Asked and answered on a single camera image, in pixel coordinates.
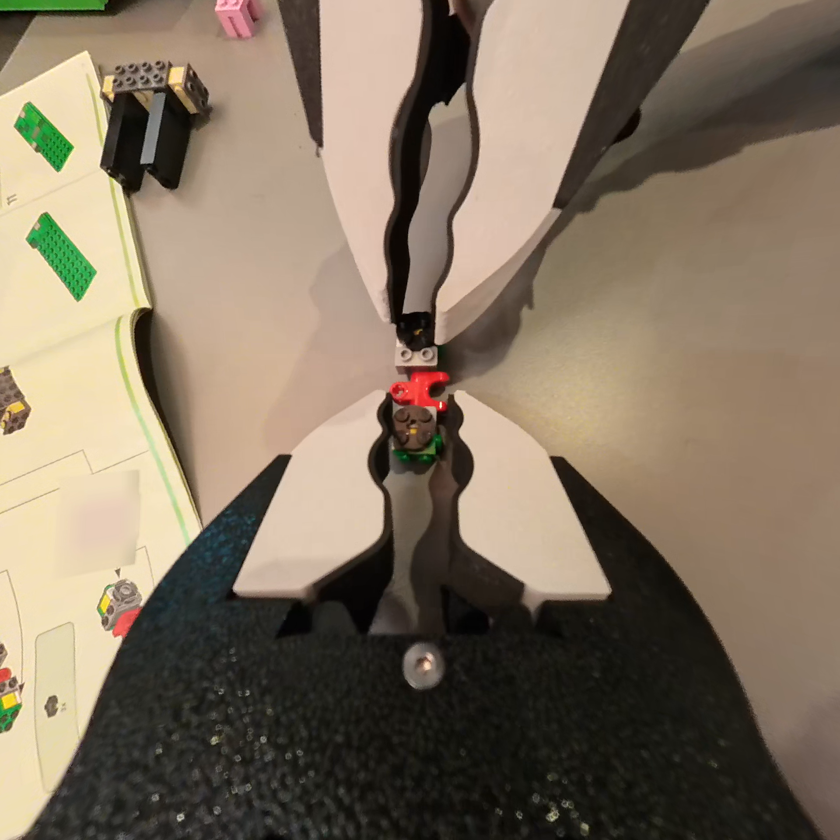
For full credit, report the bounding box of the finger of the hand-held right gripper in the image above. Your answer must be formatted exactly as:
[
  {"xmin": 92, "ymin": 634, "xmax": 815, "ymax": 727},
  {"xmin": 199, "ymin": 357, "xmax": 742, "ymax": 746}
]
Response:
[
  {"xmin": 432, "ymin": 0, "xmax": 622, "ymax": 345},
  {"xmin": 318, "ymin": 0, "xmax": 471, "ymax": 326}
]

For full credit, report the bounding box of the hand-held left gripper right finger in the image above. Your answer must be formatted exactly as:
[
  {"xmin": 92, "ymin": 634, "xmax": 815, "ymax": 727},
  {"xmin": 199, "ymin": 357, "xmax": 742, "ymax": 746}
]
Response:
[{"xmin": 446, "ymin": 391, "xmax": 613, "ymax": 610}]

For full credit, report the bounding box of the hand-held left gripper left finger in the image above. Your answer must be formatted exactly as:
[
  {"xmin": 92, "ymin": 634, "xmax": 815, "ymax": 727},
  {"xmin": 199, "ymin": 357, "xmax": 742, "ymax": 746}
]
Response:
[{"xmin": 231, "ymin": 387, "xmax": 396, "ymax": 626}]

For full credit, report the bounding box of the small green brick assembly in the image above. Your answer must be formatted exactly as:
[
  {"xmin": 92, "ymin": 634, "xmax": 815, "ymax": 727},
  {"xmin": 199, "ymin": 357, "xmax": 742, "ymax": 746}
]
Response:
[
  {"xmin": 394, "ymin": 311, "xmax": 451, "ymax": 368},
  {"xmin": 387, "ymin": 403, "xmax": 451, "ymax": 468}
]

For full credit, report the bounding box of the red clip brick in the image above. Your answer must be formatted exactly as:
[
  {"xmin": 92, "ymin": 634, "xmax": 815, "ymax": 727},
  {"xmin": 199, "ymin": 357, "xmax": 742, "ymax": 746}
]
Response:
[{"xmin": 389, "ymin": 371, "xmax": 452, "ymax": 413}]

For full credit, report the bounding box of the grey desk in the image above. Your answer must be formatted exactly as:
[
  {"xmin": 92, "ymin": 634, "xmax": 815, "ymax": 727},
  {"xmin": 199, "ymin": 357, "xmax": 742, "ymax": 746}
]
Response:
[{"xmin": 0, "ymin": 0, "xmax": 840, "ymax": 840}]

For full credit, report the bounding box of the pink brick assembly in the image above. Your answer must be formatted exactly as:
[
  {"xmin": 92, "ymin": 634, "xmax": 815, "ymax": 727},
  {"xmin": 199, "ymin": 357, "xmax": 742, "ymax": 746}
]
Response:
[{"xmin": 215, "ymin": 0, "xmax": 263, "ymax": 39}]

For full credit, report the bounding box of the black pillar brick assembly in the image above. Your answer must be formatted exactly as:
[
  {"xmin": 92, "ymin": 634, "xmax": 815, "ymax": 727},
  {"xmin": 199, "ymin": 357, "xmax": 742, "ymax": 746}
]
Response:
[{"xmin": 100, "ymin": 61, "xmax": 212, "ymax": 193}]

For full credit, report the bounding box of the brick instruction booklet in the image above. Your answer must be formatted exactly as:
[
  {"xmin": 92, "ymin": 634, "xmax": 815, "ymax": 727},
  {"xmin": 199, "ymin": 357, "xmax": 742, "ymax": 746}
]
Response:
[{"xmin": 0, "ymin": 51, "xmax": 203, "ymax": 815}]

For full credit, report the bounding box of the green baseplate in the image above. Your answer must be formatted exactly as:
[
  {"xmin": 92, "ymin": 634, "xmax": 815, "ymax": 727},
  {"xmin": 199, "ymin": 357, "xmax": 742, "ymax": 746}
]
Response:
[{"xmin": 0, "ymin": 0, "xmax": 110, "ymax": 18}]

